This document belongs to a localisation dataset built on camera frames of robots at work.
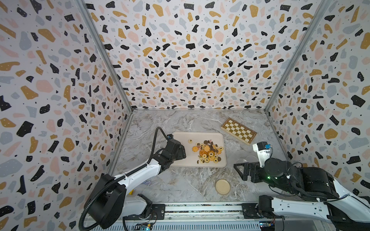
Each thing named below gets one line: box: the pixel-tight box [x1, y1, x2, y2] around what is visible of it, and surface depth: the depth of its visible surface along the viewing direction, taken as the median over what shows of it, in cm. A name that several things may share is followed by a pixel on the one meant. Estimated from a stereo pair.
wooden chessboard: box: [220, 117, 258, 146], surface depth 108 cm
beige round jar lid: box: [214, 178, 231, 196], surface depth 83 cm
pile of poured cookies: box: [187, 139, 224, 165], surface depth 97 cm
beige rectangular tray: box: [170, 131, 227, 168], surface depth 99 cm
